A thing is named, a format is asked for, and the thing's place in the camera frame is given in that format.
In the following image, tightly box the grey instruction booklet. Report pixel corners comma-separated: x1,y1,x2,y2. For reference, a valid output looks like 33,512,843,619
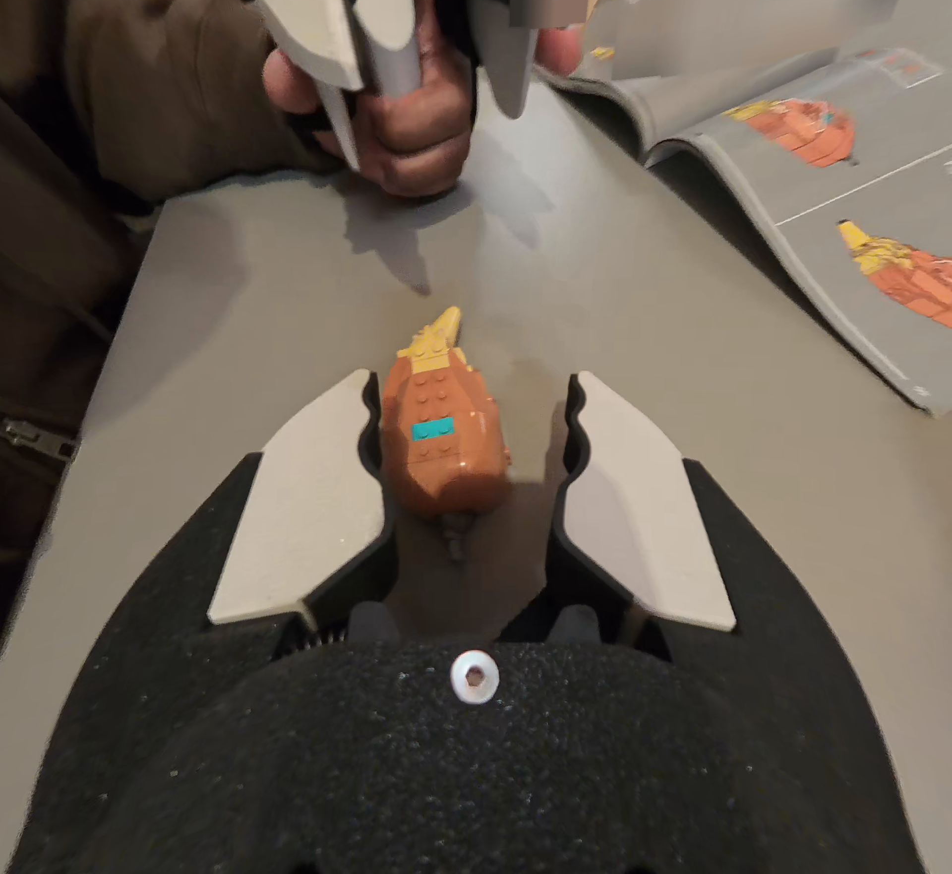
535,48,952,417

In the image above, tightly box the orange brick-built toy limb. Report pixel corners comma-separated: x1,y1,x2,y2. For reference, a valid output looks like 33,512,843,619
381,306,514,562

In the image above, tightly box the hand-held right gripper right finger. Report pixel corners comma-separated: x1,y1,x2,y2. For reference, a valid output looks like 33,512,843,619
547,370,739,631

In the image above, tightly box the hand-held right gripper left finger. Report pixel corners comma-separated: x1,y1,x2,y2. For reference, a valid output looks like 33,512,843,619
207,368,399,625

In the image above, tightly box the grey desk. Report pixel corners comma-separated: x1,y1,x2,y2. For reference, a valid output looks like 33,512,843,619
0,56,952,874

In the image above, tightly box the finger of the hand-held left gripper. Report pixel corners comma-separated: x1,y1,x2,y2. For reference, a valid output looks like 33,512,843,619
354,0,423,101
251,0,367,94

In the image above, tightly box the person's left hand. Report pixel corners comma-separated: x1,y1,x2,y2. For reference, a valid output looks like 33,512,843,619
264,0,583,199

